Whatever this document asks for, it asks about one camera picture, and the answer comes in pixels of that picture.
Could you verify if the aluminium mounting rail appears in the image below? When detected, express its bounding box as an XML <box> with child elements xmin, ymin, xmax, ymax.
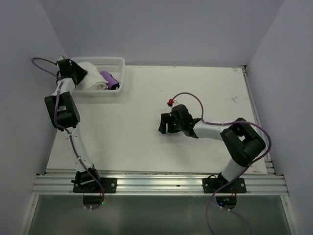
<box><xmin>31</xmin><ymin>170</ymin><xmax>289</xmax><ymax>196</ymax></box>

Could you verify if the white towel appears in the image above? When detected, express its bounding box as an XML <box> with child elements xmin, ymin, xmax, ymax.
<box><xmin>77</xmin><ymin>62</ymin><xmax>108</xmax><ymax>91</ymax></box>

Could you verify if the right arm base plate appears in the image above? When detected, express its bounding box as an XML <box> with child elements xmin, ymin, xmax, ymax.
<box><xmin>202</xmin><ymin>175</ymin><xmax>247</xmax><ymax>193</ymax></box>

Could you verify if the purple and black towel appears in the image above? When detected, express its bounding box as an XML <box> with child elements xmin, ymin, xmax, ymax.
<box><xmin>100</xmin><ymin>70</ymin><xmax>120</xmax><ymax>90</ymax></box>

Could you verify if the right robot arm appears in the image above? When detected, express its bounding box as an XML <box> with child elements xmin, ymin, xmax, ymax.
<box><xmin>158</xmin><ymin>104</ymin><xmax>266</xmax><ymax>193</ymax></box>

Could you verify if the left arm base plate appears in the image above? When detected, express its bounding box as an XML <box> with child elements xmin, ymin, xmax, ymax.
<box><xmin>72</xmin><ymin>178</ymin><xmax>117</xmax><ymax>193</ymax></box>

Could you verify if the white plastic basket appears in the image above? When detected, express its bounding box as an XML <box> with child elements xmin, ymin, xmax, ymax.
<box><xmin>71</xmin><ymin>57</ymin><xmax>126</xmax><ymax>97</ymax></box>

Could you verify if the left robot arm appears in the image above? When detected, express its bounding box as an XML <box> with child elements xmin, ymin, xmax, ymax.
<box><xmin>45</xmin><ymin>56</ymin><xmax>102</xmax><ymax>192</ymax></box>

